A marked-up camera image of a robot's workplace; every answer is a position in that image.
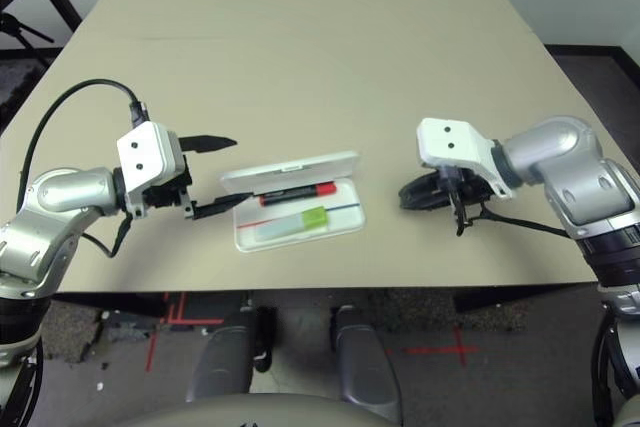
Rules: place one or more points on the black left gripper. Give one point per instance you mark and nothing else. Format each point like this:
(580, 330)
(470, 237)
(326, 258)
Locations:
(165, 194)

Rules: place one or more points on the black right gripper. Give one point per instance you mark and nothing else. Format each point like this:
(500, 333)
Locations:
(465, 187)

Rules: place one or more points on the black marker with red cap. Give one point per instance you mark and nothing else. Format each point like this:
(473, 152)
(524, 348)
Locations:
(295, 194)

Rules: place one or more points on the white plastic pencil case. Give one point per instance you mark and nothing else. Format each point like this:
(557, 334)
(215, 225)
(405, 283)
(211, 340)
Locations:
(345, 219)

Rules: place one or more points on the pale eraser with green sleeve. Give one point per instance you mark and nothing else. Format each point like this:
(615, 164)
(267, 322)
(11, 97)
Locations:
(312, 218)

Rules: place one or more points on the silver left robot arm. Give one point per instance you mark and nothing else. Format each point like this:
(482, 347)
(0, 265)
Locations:
(65, 192)

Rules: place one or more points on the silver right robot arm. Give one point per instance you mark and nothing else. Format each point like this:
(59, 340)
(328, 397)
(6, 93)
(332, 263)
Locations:
(565, 157)

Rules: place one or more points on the grey robot right leg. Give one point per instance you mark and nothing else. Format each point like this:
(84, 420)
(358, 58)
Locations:
(365, 367)

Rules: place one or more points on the grey robot leg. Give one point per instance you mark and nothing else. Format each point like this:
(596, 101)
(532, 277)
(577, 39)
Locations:
(365, 367)
(220, 362)

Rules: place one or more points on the grey robot left leg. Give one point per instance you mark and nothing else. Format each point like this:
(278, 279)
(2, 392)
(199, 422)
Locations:
(220, 362)

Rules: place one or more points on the black foam floor mat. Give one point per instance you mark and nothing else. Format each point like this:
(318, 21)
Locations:
(15, 87)

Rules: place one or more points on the black tripod stand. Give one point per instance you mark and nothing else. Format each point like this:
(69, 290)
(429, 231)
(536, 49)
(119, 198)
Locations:
(22, 32)

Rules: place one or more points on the grey robot torso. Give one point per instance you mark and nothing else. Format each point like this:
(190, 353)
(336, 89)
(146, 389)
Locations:
(260, 412)

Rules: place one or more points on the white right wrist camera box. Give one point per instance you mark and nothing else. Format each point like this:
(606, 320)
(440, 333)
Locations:
(450, 142)

